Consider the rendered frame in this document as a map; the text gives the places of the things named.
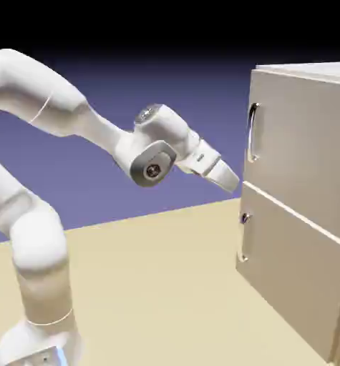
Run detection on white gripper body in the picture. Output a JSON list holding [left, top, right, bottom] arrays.
[[201, 159, 241, 194]]

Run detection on light wood cabinet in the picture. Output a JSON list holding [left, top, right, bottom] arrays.
[[234, 61, 340, 366]]

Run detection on light wood cabinet door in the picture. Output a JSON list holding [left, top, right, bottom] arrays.
[[242, 69, 340, 247], [234, 182, 340, 363]]

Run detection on short silver door handle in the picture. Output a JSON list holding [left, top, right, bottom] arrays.
[[237, 212, 253, 263]]

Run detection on long silver door handle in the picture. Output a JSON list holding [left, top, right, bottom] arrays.
[[246, 102, 261, 163]]

